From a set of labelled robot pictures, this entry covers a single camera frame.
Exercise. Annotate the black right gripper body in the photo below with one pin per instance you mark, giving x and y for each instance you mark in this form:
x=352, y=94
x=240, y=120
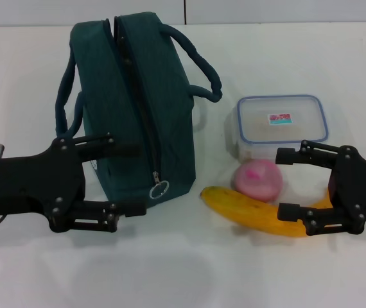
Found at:
x=362, y=186

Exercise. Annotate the yellow banana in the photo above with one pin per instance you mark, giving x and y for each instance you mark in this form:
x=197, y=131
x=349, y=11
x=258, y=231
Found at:
x=244, y=211

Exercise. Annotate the teal fabric lunch bag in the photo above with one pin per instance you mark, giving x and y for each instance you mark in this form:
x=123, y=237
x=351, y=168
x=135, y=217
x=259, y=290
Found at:
x=163, y=106

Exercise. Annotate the pink peach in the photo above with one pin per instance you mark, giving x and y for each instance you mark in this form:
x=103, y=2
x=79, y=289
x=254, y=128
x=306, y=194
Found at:
x=257, y=181

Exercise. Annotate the clear container with blue lid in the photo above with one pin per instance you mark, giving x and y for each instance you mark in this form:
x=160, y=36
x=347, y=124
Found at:
x=282, y=118

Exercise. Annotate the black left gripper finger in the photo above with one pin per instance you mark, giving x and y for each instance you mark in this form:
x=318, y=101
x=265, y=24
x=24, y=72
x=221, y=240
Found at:
x=90, y=215
x=106, y=148

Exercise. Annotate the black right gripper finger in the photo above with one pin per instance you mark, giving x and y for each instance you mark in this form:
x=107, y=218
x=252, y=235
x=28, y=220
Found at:
x=318, y=154
x=330, y=221

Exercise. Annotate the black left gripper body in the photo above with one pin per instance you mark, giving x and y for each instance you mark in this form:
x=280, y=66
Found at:
x=25, y=183

